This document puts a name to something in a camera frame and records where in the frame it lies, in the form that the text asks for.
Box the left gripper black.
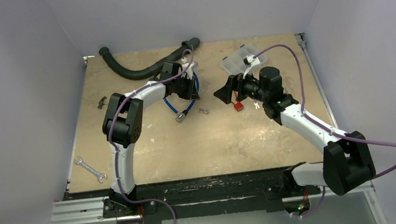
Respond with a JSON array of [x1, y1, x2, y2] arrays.
[[172, 73, 199, 102]]

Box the red cable lock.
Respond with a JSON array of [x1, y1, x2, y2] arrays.
[[230, 90, 244, 112]]

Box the blue hose with metal fitting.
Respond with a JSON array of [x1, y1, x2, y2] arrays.
[[160, 70, 205, 126]]

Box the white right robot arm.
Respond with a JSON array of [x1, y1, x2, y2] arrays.
[[213, 66, 376, 195]]

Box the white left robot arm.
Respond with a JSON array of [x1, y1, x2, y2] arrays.
[[102, 58, 199, 216]]

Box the clear plastic organizer box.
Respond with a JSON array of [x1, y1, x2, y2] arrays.
[[220, 43, 261, 75]]

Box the small hammer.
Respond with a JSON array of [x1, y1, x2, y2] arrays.
[[97, 96, 109, 110]]

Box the small silver wrench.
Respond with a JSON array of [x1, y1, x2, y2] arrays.
[[73, 156, 107, 184]]

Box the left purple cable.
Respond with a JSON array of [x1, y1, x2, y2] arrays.
[[97, 48, 215, 224]]

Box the purple cable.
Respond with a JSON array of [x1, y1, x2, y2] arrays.
[[97, 48, 215, 224], [250, 30, 396, 223]]

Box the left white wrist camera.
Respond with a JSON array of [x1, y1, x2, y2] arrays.
[[181, 57, 198, 80]]

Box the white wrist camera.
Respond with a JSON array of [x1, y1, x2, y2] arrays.
[[243, 54, 261, 78], [181, 57, 198, 80]]

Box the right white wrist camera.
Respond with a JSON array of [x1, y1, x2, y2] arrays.
[[243, 54, 261, 78]]

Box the black corrugated hose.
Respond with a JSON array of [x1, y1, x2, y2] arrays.
[[97, 35, 204, 86]]

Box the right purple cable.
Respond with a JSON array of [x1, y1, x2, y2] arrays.
[[250, 30, 396, 223]]

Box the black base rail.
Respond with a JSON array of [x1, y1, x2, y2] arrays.
[[63, 166, 322, 224]]

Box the aluminium frame rail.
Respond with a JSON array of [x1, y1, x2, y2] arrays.
[[49, 197, 141, 224]]

